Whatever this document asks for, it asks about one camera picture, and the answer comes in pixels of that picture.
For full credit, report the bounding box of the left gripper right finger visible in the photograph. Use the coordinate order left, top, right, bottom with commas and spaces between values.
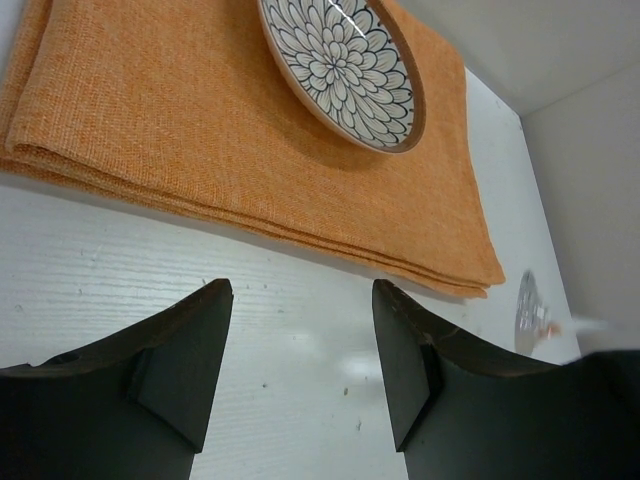
372, 279, 639, 479

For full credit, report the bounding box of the patterned ceramic plate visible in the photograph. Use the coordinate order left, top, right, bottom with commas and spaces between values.
257, 1, 426, 154

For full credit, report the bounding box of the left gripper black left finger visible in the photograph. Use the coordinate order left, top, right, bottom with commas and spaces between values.
1, 279, 233, 479

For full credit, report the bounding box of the clear wine glass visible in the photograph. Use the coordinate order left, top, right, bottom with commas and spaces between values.
514, 270, 610, 355

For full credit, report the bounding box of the orange cloth placemat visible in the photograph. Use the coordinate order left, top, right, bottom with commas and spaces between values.
1, 1, 505, 298

